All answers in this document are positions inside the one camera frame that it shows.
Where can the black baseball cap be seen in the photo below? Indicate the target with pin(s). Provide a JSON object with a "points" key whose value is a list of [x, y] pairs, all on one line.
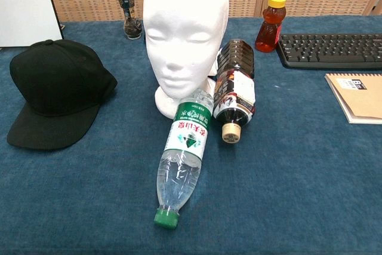
{"points": [[56, 87]]}

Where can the clear water bottle green cap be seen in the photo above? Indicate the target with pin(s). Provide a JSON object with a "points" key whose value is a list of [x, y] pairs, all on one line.
{"points": [[185, 147]]}

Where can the dark tea bottle beige cap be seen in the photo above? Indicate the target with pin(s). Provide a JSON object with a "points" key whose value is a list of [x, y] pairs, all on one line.
{"points": [[235, 93]]}

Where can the white foam mannequin head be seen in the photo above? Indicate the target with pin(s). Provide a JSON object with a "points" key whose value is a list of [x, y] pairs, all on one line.
{"points": [[179, 28]]}

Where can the small glass pepper grinder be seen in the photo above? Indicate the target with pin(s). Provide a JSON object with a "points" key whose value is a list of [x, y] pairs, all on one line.
{"points": [[129, 19]]}

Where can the honey bear bottle yellow cap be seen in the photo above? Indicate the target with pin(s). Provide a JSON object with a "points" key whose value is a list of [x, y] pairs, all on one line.
{"points": [[270, 31]]}

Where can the blue tablecloth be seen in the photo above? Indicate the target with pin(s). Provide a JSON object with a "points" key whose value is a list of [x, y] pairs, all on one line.
{"points": [[89, 192]]}

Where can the black computer keyboard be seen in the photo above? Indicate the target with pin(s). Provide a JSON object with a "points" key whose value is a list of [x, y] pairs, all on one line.
{"points": [[328, 50]]}

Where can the kraft spiral notebook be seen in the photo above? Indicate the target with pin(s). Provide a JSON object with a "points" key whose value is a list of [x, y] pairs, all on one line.
{"points": [[361, 99]]}

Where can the white board black frame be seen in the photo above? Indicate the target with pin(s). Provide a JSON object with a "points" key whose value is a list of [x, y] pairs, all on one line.
{"points": [[27, 7]]}

